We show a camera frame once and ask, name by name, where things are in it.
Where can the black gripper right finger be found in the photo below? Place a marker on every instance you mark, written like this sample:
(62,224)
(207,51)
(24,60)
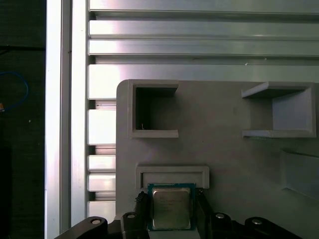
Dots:
(216,226)

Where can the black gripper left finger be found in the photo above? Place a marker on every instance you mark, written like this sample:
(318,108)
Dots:
(129,226)

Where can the CPU with silver top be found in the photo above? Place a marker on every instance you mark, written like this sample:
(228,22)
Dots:
(170,209)

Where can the grey parts rack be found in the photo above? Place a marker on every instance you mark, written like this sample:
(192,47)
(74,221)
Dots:
(211,149)

